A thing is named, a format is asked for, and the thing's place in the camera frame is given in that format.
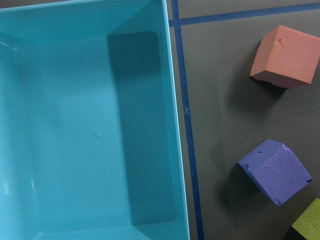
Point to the turquoise plastic bin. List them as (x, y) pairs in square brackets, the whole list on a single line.
[(89, 133)]

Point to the purple foam block left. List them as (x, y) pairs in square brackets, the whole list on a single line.
[(276, 171)]

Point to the orange foam block left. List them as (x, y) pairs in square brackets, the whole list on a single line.
[(286, 58)]

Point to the yellow-green foam block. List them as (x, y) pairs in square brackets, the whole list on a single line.
[(308, 223)]

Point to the blue tape line upper horizontal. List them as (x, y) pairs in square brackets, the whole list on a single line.
[(244, 14)]

